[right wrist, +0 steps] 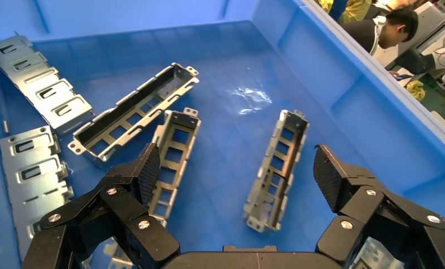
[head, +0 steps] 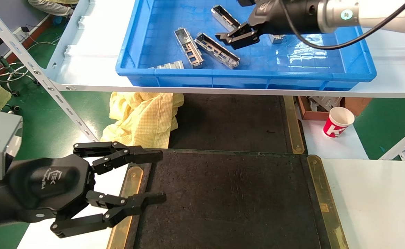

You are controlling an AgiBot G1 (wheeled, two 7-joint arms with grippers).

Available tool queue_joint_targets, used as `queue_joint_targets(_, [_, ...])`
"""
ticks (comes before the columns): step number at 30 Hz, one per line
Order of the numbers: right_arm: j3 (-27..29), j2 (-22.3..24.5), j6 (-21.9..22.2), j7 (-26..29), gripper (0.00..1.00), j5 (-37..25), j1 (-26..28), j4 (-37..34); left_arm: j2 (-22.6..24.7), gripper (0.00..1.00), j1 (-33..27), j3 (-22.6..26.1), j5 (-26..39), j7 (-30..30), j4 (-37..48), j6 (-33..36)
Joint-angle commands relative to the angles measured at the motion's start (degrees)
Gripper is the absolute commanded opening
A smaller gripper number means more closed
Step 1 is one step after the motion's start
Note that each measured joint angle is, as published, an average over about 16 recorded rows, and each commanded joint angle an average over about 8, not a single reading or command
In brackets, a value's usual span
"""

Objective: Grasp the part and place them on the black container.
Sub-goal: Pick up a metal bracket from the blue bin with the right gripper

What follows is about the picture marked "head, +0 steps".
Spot red white paper cup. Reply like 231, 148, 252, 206
323, 107, 355, 138

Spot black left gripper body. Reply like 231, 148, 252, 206
3, 154, 96, 224

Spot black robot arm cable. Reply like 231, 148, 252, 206
280, 0, 405, 50

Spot blue plastic bin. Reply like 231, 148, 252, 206
115, 0, 377, 91

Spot black foam mat brass edge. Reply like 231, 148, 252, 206
168, 93, 305, 154

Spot person in beige clothes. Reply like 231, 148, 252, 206
28, 0, 80, 18

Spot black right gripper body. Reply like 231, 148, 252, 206
247, 0, 324, 35

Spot white metal frame bar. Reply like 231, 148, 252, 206
379, 121, 405, 161

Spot white slotted metal post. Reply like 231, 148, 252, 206
0, 0, 99, 143

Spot grey parts in cardboard box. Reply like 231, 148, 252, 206
308, 97, 343, 112

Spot black foam container tray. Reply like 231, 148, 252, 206
107, 149, 350, 249

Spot brown cardboard box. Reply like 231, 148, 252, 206
296, 96, 373, 121

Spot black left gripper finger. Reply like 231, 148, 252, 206
73, 141, 163, 175
50, 191, 167, 239

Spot yellow checked cloth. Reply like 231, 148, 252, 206
102, 92, 185, 149

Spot white power strip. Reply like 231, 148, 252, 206
13, 26, 30, 42

